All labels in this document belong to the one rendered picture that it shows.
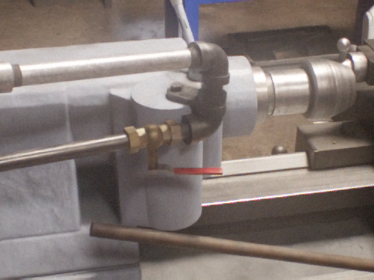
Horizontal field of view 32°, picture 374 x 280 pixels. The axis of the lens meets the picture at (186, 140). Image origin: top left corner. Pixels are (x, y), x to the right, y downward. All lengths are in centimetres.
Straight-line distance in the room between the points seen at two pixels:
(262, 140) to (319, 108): 204
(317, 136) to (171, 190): 53
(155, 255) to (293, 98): 43
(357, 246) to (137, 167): 57
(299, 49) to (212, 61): 245
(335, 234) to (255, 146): 167
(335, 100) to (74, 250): 40
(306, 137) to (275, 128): 179
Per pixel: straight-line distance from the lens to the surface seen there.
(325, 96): 92
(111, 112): 81
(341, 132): 129
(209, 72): 72
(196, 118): 74
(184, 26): 81
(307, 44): 314
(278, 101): 91
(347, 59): 124
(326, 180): 122
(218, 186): 118
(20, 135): 82
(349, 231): 129
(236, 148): 288
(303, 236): 126
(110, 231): 75
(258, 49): 318
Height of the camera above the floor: 151
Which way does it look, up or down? 31 degrees down
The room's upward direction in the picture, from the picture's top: straight up
